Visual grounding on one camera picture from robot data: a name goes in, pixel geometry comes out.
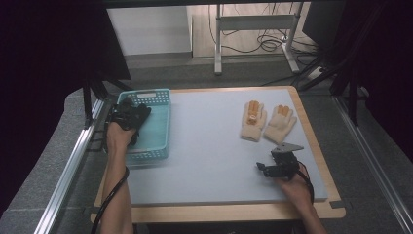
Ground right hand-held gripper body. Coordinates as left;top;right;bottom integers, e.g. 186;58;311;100
264;142;305;180

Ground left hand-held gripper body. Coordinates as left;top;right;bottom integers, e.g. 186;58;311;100
110;102;131;131

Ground teal plastic basket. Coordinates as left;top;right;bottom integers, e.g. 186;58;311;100
103;88;172;167

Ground person's left hand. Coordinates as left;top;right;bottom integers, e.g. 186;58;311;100
105;121;138;154

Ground person's right hand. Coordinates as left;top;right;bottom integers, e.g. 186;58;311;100
275;163;315;210

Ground black stand legs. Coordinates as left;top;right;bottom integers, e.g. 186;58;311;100
297;0;371;128
81;72;133;130

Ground cream glove with orange fingers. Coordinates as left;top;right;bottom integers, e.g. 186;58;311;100
263;103;298;146
240;99;268;143

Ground grey foam mat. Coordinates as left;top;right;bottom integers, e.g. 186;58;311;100
125;88;328;208

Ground wooden table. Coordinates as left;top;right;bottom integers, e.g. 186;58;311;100
90;85;347;225

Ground dark curtain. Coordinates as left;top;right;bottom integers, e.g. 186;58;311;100
0;0;132;216
337;0;413;162

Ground white panel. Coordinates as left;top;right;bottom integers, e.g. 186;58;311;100
106;5;193;57

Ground white power strip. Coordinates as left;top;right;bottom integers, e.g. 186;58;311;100
306;65;325;81

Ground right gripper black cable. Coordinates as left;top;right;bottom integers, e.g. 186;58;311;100
295;161;316;205

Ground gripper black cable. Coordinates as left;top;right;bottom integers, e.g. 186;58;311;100
295;161;316;205
90;165;131;234

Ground aluminium rail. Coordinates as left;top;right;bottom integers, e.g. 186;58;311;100
33;97;105;234
332;95;413;234

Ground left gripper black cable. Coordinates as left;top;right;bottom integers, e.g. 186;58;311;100
90;165;131;234

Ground tangle of black floor cables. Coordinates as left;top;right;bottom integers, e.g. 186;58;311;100
207;3;320;66

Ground white desk frame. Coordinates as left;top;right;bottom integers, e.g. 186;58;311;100
213;3;302;76

